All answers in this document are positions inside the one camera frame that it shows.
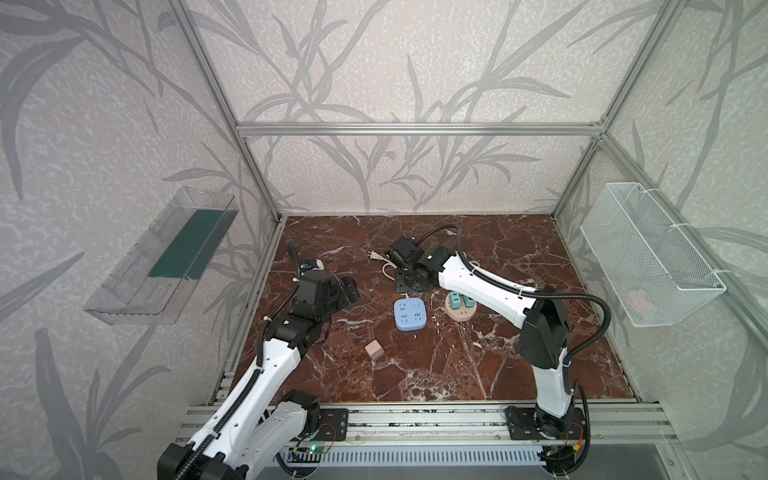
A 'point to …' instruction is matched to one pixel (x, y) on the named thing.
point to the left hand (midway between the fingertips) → (349, 278)
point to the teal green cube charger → (455, 302)
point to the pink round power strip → (463, 313)
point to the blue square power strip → (410, 314)
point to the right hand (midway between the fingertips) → (403, 275)
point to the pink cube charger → (374, 349)
